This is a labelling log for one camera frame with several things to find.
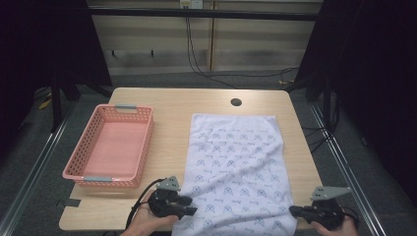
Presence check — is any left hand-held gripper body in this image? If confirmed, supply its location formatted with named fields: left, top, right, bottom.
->
left=147, top=175, right=185, bottom=219

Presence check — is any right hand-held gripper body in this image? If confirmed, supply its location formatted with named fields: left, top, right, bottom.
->
left=308, top=186, right=352, bottom=230

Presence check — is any white patterned towel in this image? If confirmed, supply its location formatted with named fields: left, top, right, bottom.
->
left=171, top=112, right=299, bottom=236

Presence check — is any pink perforated plastic basket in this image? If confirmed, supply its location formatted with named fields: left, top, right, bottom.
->
left=62, top=103, right=155, bottom=189

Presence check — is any person's right hand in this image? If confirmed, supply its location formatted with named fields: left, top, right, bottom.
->
left=310, top=216, right=360, bottom=236

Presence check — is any person's left hand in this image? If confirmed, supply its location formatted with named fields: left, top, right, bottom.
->
left=121, top=192, right=180, bottom=236

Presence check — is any black tape strip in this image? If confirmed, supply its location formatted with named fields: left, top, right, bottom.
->
left=55, top=197, right=82, bottom=209

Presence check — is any black metal stand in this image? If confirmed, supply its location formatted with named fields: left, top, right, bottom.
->
left=284, top=73, right=332, bottom=130
left=48, top=73, right=114, bottom=134

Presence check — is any yellow floor item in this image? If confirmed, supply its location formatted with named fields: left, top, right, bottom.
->
left=38, top=97, right=53, bottom=111

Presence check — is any dark curtain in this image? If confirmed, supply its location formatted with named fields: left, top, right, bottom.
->
left=0, top=0, right=112, bottom=158
left=294, top=0, right=417, bottom=198

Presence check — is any black horizontal metal bar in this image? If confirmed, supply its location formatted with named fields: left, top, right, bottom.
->
left=88, top=8, right=324, bottom=22

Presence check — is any left hand-held gripper black cable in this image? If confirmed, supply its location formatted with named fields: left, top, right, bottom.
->
left=126, top=177, right=166, bottom=230

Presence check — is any hand-held gripper black cable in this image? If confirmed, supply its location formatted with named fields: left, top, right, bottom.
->
left=126, top=177, right=166, bottom=230
left=340, top=206, right=360, bottom=227

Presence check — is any right hand-held gripper black cable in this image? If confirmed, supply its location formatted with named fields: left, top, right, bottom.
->
left=340, top=206, right=360, bottom=227

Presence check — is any metal floor rail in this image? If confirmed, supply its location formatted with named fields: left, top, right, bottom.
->
left=309, top=102, right=388, bottom=236
left=0, top=97, right=79, bottom=236

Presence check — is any black hanging wall cable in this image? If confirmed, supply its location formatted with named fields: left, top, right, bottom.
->
left=185, top=8, right=238, bottom=89

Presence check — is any white wall socket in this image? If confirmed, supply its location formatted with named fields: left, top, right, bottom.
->
left=179, top=0, right=205, bottom=10

